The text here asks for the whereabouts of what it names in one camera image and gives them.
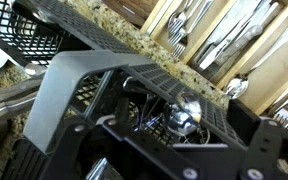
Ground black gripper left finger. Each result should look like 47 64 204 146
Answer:
42 118 201 180

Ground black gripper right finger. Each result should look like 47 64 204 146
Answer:
226 100 288 180

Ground silver spoon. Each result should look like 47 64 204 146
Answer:
163 92 202 136

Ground spoon in drawer compartment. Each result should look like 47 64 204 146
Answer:
224 20 288 100

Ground wooden cutlery drawer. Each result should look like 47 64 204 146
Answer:
139 0 288 116

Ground grey cutlery rack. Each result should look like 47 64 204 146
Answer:
0 0 246 180

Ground knives in middle compartment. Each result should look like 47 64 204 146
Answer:
189 0 272 72

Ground forks in front compartment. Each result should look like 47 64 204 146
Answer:
166 0 215 58

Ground knife handle on counter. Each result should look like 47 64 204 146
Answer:
0 79 42 120

